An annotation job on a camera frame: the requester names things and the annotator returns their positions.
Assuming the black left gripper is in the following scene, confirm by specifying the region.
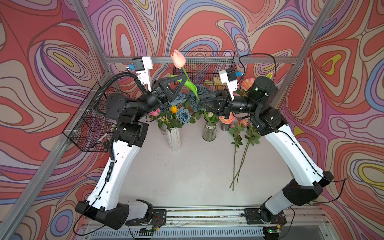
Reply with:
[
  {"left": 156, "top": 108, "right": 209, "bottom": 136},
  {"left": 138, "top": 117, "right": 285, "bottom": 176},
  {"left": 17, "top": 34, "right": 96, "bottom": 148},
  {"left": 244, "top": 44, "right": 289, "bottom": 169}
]
[{"left": 130, "top": 79, "right": 185, "bottom": 125}]

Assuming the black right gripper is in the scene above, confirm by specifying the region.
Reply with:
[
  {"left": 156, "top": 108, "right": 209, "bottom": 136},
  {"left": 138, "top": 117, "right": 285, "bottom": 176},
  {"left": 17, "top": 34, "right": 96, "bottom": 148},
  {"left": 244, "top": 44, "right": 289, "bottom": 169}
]
[{"left": 198, "top": 88, "right": 261, "bottom": 120}]

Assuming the pink peony bunch glass vase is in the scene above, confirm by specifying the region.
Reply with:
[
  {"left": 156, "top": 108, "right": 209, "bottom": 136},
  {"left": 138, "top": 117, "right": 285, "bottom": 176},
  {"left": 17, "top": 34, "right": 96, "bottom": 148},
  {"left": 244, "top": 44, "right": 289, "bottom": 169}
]
[{"left": 219, "top": 113, "right": 236, "bottom": 125}]

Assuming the pink tulip green stem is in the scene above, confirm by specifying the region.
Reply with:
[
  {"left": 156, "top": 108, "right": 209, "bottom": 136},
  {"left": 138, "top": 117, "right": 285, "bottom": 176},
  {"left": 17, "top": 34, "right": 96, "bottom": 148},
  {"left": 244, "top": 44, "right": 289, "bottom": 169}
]
[{"left": 170, "top": 49, "right": 212, "bottom": 124}]

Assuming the clear ribbed glass vase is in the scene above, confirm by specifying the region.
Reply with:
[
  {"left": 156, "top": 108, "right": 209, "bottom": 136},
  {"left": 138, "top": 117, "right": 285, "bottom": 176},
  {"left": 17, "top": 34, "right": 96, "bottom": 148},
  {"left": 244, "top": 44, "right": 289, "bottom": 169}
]
[{"left": 202, "top": 120, "right": 217, "bottom": 142}]

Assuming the white ribbed ceramic vase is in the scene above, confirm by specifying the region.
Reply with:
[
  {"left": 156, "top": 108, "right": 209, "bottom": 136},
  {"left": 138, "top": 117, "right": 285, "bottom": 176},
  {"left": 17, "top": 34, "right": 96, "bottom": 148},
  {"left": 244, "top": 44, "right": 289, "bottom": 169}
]
[{"left": 166, "top": 128, "right": 182, "bottom": 152}]

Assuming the pink peony flower branch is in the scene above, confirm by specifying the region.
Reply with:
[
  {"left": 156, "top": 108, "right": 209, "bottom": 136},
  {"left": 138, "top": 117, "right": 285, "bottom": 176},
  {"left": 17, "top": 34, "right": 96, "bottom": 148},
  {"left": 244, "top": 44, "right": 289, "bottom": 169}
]
[{"left": 229, "top": 119, "right": 261, "bottom": 191}]

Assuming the light pink rose stem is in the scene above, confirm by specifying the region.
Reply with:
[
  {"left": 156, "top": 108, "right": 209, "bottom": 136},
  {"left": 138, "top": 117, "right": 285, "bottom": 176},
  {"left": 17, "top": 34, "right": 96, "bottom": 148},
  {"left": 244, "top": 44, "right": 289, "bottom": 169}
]
[{"left": 235, "top": 119, "right": 261, "bottom": 184}]

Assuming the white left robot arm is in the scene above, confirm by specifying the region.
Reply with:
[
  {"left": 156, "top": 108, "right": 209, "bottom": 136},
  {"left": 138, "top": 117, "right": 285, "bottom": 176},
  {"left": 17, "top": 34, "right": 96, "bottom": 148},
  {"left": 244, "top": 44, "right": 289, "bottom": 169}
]
[{"left": 75, "top": 72, "right": 188, "bottom": 230}]

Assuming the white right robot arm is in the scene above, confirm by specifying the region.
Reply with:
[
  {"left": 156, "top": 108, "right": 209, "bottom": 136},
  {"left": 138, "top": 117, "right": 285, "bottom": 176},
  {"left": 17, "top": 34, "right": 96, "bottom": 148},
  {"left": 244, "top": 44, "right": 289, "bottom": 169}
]
[{"left": 199, "top": 77, "right": 334, "bottom": 224}]

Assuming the blue rose bunch glass vase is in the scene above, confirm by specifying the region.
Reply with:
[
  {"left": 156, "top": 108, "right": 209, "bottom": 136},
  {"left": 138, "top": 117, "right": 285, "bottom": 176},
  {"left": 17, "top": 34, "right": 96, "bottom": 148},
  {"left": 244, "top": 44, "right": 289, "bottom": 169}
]
[{"left": 188, "top": 85, "right": 212, "bottom": 113}]

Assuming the yellow tulip in vase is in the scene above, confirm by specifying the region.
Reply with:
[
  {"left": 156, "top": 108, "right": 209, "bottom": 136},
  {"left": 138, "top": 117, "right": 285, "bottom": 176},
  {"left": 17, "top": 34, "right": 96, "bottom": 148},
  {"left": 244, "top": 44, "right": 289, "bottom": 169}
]
[{"left": 170, "top": 105, "right": 178, "bottom": 114}]

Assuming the blue rose bunch white vase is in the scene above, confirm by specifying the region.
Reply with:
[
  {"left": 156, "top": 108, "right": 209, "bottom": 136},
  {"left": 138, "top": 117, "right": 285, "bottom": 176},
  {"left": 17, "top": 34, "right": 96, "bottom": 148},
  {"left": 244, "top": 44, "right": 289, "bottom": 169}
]
[{"left": 157, "top": 93, "right": 196, "bottom": 130}]

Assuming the yellow sponge in basket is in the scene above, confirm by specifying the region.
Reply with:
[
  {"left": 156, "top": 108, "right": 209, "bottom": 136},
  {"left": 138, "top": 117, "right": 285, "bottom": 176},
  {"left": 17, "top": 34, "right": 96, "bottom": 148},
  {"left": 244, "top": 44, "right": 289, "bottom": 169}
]
[{"left": 205, "top": 77, "right": 224, "bottom": 87}]

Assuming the clear pen holder jar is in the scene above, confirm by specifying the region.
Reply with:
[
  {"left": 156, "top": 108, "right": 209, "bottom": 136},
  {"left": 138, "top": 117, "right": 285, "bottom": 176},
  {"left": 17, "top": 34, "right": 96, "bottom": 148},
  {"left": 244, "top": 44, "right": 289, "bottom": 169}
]
[{"left": 219, "top": 122, "right": 231, "bottom": 132}]

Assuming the magenta rose stem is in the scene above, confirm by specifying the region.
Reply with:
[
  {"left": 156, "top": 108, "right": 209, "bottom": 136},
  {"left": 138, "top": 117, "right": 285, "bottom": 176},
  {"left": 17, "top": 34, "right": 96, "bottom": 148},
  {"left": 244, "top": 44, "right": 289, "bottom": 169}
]
[{"left": 149, "top": 109, "right": 161, "bottom": 120}]

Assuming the pink peony branch right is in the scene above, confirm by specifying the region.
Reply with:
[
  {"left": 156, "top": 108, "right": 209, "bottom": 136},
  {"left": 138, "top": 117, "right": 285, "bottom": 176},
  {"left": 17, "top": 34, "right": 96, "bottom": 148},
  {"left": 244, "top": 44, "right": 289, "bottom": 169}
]
[{"left": 232, "top": 71, "right": 274, "bottom": 96}]

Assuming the white marker in basket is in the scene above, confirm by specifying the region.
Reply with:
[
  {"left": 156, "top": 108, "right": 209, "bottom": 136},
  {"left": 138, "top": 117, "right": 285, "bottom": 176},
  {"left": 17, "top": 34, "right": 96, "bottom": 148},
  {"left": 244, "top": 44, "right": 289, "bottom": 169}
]
[{"left": 91, "top": 133, "right": 108, "bottom": 148}]

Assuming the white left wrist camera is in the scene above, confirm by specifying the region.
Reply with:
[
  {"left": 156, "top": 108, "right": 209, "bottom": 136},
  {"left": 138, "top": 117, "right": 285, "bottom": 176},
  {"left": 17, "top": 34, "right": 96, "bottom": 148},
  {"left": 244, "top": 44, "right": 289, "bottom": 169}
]
[{"left": 126, "top": 56, "right": 153, "bottom": 92}]

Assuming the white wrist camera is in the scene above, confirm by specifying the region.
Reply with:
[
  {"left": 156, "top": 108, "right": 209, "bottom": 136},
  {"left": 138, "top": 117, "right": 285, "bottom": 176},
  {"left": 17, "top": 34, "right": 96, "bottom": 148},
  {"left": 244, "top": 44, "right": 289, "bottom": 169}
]
[
  {"left": 219, "top": 68, "right": 242, "bottom": 101},
  {"left": 126, "top": 56, "right": 153, "bottom": 92}
]

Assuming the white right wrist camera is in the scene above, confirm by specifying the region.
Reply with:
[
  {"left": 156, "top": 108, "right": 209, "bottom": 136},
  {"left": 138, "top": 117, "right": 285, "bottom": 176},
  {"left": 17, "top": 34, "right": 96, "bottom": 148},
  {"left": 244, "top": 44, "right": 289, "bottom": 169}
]
[{"left": 219, "top": 68, "right": 242, "bottom": 101}]

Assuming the black wire basket back wall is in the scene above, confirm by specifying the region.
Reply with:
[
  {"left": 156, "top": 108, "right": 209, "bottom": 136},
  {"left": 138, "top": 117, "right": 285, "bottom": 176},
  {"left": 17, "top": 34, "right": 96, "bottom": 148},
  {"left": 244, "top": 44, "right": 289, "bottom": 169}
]
[{"left": 181, "top": 50, "right": 237, "bottom": 92}]

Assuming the black wire basket wall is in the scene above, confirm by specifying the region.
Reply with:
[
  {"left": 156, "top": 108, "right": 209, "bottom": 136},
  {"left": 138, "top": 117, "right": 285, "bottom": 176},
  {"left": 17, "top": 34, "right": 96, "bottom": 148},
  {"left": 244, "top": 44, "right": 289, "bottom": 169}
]
[
  {"left": 63, "top": 83, "right": 118, "bottom": 153},
  {"left": 181, "top": 50, "right": 237, "bottom": 92}
]

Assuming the black wire basket left wall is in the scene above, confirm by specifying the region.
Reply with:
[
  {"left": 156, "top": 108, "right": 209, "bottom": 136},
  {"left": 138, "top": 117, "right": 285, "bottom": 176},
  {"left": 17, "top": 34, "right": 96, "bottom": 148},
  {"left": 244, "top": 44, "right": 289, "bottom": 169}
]
[{"left": 63, "top": 83, "right": 118, "bottom": 153}]

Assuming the metal base rail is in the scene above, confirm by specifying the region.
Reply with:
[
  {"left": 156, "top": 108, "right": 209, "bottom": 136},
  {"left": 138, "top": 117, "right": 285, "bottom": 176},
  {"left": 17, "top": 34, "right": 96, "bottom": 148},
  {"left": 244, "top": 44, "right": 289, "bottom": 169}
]
[{"left": 79, "top": 206, "right": 337, "bottom": 240}]

